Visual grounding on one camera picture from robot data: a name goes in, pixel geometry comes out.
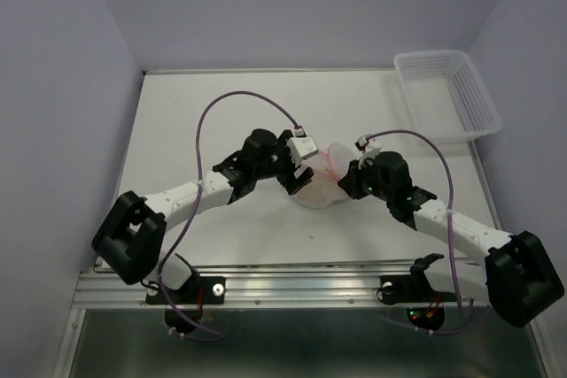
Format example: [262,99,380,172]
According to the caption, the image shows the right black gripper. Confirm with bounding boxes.
[337,155,392,202]

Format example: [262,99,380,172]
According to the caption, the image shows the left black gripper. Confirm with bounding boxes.
[253,130,312,195]

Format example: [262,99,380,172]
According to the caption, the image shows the white mesh laundry bag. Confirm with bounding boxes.
[291,143,356,209]

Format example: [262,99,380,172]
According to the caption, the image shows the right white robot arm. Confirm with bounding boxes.
[338,151,565,328]

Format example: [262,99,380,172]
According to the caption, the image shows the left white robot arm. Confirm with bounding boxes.
[91,128,318,305]

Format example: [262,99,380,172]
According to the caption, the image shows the white plastic basket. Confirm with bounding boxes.
[393,50,502,143]

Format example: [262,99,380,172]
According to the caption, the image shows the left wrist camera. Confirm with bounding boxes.
[286,135,319,166]

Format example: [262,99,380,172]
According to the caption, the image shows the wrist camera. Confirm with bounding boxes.
[286,135,319,166]
[355,135,382,168]

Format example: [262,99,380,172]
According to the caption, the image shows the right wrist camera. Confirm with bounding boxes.
[355,135,382,168]

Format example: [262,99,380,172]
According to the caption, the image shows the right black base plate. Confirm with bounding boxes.
[377,253,456,305]

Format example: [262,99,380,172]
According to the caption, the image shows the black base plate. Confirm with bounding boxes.
[161,254,226,305]
[377,253,456,305]

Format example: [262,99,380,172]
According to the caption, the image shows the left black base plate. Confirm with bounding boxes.
[161,254,226,305]

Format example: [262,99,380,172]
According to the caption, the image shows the aluminium mounting rail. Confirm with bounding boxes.
[70,262,542,310]

